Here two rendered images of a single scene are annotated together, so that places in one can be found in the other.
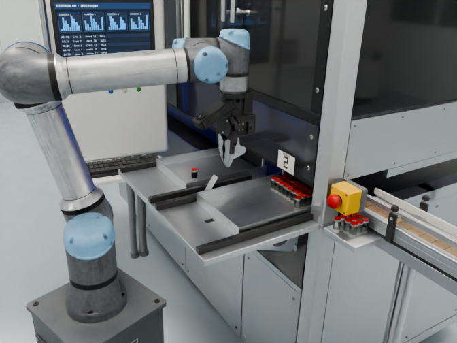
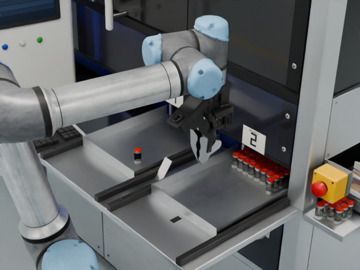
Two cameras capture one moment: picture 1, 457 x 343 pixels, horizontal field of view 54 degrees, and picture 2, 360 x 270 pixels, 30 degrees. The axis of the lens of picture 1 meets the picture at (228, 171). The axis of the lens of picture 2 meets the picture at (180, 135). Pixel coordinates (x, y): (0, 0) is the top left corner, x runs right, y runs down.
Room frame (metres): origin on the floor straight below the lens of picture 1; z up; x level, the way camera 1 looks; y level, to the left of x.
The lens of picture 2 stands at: (-0.20, 0.30, 1.96)
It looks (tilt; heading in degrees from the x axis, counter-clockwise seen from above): 30 degrees down; 350
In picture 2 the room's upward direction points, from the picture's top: 1 degrees clockwise
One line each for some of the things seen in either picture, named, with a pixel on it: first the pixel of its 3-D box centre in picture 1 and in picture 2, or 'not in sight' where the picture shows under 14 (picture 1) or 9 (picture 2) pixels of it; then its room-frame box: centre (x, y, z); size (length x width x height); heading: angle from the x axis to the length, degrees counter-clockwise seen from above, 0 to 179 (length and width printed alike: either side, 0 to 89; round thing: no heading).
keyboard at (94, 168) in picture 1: (115, 166); (21, 143); (1.77, 0.48, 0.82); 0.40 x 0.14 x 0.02; 114
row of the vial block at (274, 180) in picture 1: (288, 192); (254, 171); (1.37, -0.20, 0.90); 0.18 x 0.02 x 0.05; 32
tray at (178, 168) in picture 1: (211, 166); (151, 140); (1.60, 0.07, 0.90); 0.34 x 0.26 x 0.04; 122
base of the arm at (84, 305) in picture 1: (94, 286); not in sight; (0.93, 0.33, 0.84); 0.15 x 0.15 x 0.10
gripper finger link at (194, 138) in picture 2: (230, 148); (202, 142); (1.18, 0.00, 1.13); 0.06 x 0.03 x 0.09; 122
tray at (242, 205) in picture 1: (260, 201); (227, 187); (1.31, -0.11, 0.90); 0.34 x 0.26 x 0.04; 122
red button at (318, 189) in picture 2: (334, 201); (320, 188); (1.14, -0.30, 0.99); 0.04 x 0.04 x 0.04; 32
